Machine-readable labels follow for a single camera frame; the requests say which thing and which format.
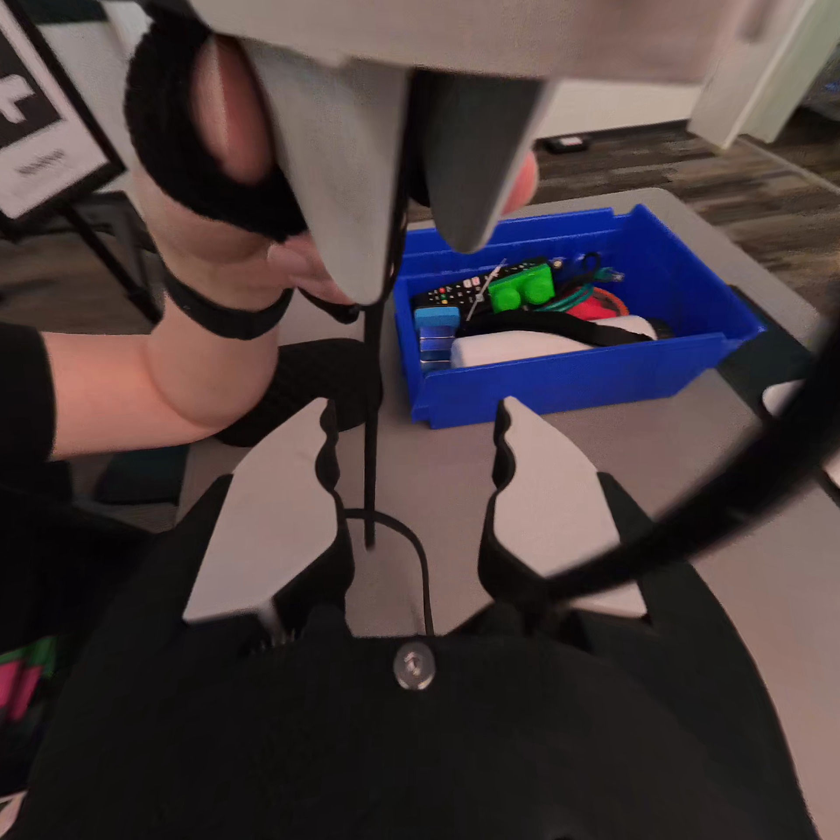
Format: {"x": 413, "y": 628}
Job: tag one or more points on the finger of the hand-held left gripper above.
{"x": 341, "y": 164}
{"x": 472, "y": 164}

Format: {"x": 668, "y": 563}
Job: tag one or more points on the black remote control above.
{"x": 446, "y": 292}

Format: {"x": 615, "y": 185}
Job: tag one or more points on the black rolling sign stand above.
{"x": 39, "y": 170}

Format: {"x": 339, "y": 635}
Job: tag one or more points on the person's left hand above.
{"x": 216, "y": 262}

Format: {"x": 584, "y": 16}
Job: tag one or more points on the blue plastic bin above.
{"x": 590, "y": 387}

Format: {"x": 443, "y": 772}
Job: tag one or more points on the white and black roll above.
{"x": 512, "y": 348}

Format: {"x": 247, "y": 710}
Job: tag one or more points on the red toy piece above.
{"x": 594, "y": 305}

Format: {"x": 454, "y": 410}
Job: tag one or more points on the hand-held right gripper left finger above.
{"x": 269, "y": 525}

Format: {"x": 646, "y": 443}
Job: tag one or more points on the person's left forearm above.
{"x": 131, "y": 380}

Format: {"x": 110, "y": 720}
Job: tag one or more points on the black floor power box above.
{"x": 568, "y": 144}

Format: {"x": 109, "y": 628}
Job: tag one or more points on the document display board with stand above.
{"x": 781, "y": 397}

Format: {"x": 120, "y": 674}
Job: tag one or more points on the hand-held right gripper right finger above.
{"x": 551, "y": 499}

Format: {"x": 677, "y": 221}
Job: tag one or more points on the black mesh wrist rest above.
{"x": 302, "y": 380}

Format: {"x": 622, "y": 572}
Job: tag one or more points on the short green toy block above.
{"x": 518, "y": 292}

